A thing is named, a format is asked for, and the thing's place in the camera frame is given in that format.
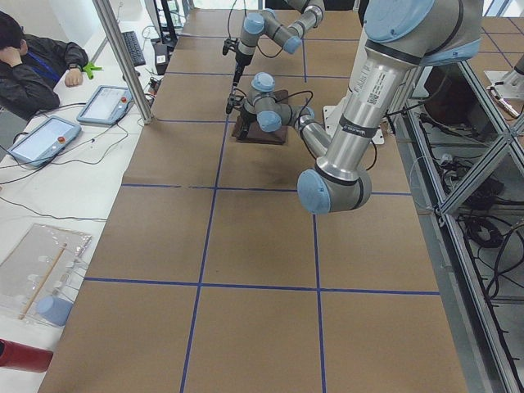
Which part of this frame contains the wooden stick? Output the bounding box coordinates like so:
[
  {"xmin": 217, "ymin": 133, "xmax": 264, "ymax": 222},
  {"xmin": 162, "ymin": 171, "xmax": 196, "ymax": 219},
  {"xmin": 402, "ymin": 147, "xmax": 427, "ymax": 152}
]
[{"xmin": 18, "ymin": 243, "xmax": 67, "ymax": 320}]

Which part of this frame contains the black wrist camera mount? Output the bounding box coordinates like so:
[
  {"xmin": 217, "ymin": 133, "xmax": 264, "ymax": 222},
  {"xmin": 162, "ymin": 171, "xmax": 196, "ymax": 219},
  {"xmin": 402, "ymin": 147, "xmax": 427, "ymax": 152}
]
[
  {"xmin": 222, "ymin": 38, "xmax": 238, "ymax": 56},
  {"xmin": 225, "ymin": 93, "xmax": 246, "ymax": 115}
]

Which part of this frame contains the teach pendant tablet near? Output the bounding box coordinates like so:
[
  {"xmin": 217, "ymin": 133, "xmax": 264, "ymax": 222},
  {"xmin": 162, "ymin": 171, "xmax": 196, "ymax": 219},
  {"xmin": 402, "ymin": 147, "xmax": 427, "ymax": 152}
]
[{"xmin": 7, "ymin": 116, "xmax": 81, "ymax": 167}]

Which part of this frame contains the black box with label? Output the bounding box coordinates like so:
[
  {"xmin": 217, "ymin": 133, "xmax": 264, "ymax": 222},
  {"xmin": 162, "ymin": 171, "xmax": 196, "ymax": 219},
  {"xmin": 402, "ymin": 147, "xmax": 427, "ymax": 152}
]
[{"xmin": 153, "ymin": 43, "xmax": 169, "ymax": 75}]

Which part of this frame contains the aluminium frame rack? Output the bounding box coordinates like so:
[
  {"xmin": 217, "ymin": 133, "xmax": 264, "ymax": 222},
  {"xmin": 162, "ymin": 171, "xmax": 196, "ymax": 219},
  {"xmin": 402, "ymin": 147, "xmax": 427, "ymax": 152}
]
[{"xmin": 389, "ymin": 52, "xmax": 523, "ymax": 392}]

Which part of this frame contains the clear plastic bag sheet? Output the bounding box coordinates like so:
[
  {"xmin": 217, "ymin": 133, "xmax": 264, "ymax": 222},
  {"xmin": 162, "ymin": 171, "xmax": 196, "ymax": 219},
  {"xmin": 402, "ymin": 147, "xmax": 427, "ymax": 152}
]
[{"xmin": 1, "ymin": 224, "xmax": 92, "ymax": 327}]

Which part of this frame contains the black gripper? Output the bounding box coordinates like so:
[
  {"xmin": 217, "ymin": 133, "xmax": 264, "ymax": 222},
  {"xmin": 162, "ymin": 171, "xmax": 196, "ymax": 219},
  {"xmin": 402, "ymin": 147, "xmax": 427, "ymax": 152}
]
[
  {"xmin": 239, "ymin": 109, "xmax": 255, "ymax": 141},
  {"xmin": 232, "ymin": 52, "xmax": 251, "ymax": 88}
]

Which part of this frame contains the aluminium frame post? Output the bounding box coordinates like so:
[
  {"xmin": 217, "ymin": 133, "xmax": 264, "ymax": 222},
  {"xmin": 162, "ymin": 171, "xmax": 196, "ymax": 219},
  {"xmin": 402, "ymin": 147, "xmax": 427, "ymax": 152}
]
[{"xmin": 93, "ymin": 0, "xmax": 153, "ymax": 124}]

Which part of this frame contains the seated person in black jacket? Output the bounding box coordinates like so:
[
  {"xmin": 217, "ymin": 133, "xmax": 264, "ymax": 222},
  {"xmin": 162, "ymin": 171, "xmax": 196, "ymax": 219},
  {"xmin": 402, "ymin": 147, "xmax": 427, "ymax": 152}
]
[{"xmin": 1, "ymin": 12, "xmax": 88, "ymax": 121}]

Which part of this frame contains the black keyboard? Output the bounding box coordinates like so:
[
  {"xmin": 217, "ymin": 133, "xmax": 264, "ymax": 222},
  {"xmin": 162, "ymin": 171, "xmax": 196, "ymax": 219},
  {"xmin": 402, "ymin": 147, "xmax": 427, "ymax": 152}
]
[{"xmin": 121, "ymin": 31, "xmax": 146, "ymax": 66}]

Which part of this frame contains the blue plastic cap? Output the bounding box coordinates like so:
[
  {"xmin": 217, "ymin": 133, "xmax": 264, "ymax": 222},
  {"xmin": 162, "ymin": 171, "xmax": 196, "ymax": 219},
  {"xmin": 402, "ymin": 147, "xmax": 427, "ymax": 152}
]
[{"xmin": 36, "ymin": 296, "xmax": 73, "ymax": 327}]

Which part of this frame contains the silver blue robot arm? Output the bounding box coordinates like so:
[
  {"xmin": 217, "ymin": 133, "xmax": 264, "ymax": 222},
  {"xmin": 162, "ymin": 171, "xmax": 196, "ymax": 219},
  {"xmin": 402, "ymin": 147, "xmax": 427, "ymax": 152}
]
[
  {"xmin": 240, "ymin": 1, "xmax": 483, "ymax": 215},
  {"xmin": 223, "ymin": 0, "xmax": 325, "ymax": 87}
]

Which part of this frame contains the green plastic toy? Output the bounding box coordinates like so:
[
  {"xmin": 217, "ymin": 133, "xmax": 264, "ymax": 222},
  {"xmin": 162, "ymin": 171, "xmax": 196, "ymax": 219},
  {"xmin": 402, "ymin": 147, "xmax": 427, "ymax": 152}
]
[{"xmin": 83, "ymin": 61, "xmax": 103, "ymax": 80}]

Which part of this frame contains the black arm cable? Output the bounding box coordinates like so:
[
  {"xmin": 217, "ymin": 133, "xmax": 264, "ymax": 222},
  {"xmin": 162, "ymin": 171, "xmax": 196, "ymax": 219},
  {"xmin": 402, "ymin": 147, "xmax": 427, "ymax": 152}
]
[{"xmin": 282, "ymin": 91, "xmax": 316, "ymax": 124}]

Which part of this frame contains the dark brown t-shirt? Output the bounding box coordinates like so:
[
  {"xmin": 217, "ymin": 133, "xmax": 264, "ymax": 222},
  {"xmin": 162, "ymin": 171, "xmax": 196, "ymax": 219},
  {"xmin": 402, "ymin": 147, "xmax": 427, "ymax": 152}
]
[{"xmin": 231, "ymin": 89, "xmax": 290, "ymax": 146}]

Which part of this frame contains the teach pendant tablet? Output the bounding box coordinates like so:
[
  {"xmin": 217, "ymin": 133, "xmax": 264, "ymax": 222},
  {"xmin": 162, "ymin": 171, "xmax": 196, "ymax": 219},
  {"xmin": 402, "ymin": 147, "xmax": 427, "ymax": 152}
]
[
  {"xmin": 76, "ymin": 85, "xmax": 133, "ymax": 125},
  {"xmin": 7, "ymin": 116, "xmax": 81, "ymax": 167}
]

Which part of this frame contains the teach pendant tablet far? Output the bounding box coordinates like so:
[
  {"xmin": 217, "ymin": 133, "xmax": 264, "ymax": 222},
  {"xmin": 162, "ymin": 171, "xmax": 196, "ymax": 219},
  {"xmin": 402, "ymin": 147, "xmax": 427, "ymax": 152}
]
[{"xmin": 76, "ymin": 85, "xmax": 133, "ymax": 125}]

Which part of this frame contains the red cylinder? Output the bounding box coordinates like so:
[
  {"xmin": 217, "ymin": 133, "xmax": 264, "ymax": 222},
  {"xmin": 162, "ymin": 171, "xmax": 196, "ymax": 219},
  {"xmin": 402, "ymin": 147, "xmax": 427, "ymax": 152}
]
[{"xmin": 1, "ymin": 339, "xmax": 53, "ymax": 373}]

